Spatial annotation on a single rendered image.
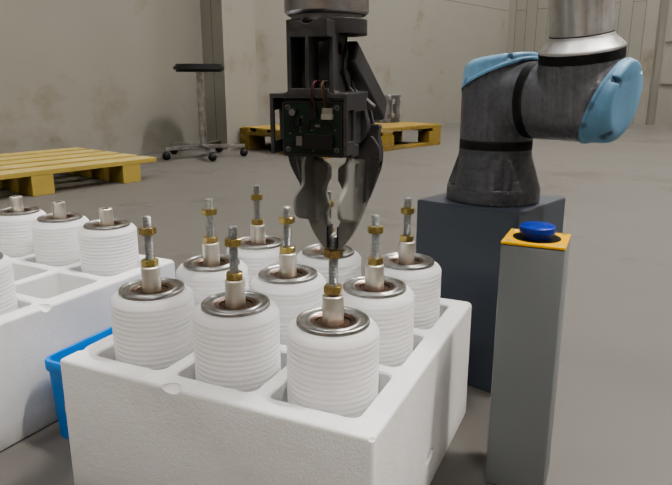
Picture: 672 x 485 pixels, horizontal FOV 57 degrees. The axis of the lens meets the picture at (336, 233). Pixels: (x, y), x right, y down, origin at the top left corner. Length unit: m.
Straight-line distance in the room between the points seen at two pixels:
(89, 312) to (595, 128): 0.78
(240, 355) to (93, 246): 0.49
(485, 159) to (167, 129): 3.75
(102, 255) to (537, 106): 0.72
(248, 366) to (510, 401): 0.32
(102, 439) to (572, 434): 0.63
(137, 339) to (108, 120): 3.67
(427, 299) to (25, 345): 0.56
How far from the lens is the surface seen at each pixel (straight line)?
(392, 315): 0.71
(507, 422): 0.80
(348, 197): 0.57
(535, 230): 0.73
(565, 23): 0.92
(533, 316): 0.74
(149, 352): 0.74
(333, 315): 0.62
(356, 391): 0.62
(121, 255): 1.09
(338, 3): 0.54
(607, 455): 0.96
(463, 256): 1.00
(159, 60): 4.56
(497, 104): 0.98
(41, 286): 1.12
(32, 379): 0.99
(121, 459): 0.78
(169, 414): 0.70
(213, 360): 0.67
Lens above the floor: 0.49
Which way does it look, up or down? 14 degrees down
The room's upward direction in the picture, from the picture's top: straight up
